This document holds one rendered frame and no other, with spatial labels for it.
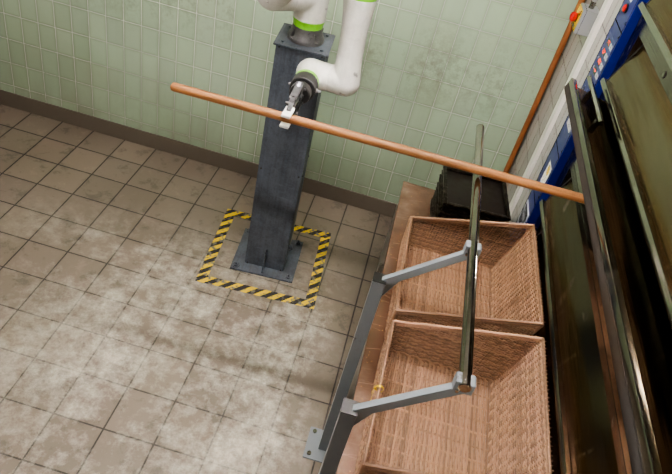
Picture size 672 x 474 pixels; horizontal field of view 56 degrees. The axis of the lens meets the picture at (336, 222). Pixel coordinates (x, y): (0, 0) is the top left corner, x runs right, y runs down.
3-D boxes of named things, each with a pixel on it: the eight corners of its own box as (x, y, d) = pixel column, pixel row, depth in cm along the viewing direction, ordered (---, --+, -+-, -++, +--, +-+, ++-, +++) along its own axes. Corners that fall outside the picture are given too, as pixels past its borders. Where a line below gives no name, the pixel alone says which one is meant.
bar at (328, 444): (404, 333, 307) (487, 125, 234) (357, 614, 207) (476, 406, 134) (342, 314, 308) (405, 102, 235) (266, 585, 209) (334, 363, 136)
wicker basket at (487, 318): (511, 273, 265) (537, 222, 248) (515, 378, 221) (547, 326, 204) (399, 241, 267) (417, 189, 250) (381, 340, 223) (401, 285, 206)
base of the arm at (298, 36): (296, 17, 270) (298, 4, 266) (330, 26, 270) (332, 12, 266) (283, 41, 249) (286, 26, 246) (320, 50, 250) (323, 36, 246)
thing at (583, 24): (587, 29, 267) (597, 6, 261) (589, 38, 259) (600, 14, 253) (570, 24, 267) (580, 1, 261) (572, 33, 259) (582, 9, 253)
